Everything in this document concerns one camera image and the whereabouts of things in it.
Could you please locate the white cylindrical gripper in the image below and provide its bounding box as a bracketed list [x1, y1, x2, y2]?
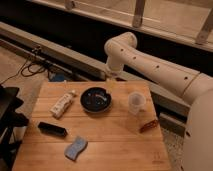
[105, 66, 121, 91]

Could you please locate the dark ceramic bowl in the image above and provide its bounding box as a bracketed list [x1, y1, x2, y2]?
[80, 87, 112, 113]

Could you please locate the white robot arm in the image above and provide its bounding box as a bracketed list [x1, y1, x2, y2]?
[104, 32, 213, 171]

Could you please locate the translucent plastic cup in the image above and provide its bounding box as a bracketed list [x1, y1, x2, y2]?
[128, 92, 146, 115]

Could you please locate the blue object on floor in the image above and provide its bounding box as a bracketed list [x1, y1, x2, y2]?
[49, 74, 65, 82]

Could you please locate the wooden table board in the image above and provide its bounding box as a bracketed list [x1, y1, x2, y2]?
[12, 81, 171, 171]

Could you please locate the white tube bottle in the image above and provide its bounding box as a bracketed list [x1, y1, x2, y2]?
[50, 90, 76, 119]

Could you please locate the blue sponge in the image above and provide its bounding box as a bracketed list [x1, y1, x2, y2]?
[64, 136, 88, 161]

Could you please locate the black rectangular box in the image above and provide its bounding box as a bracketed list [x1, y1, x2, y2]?
[38, 122, 67, 137]

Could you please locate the black chair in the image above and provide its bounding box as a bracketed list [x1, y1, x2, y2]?
[0, 85, 29, 169]

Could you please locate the black cable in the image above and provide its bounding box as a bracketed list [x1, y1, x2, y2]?
[0, 49, 64, 85]

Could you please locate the metal window rail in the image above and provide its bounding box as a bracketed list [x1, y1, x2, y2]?
[0, 21, 190, 118]

